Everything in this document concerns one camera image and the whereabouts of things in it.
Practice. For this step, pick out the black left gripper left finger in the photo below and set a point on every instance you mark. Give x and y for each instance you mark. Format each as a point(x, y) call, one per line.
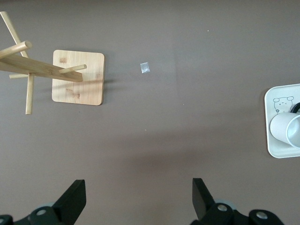
point(70, 206)

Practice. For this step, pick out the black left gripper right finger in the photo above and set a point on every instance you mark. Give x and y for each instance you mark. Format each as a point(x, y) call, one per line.
point(206, 208)

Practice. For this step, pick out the wooden cup hanging rack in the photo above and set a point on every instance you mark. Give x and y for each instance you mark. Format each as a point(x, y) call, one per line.
point(79, 89)

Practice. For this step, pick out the cream rabbit print tray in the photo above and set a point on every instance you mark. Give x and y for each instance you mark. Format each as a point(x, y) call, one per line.
point(272, 145)

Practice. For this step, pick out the small clear tape patch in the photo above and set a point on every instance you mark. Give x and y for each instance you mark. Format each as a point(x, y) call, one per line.
point(145, 68)

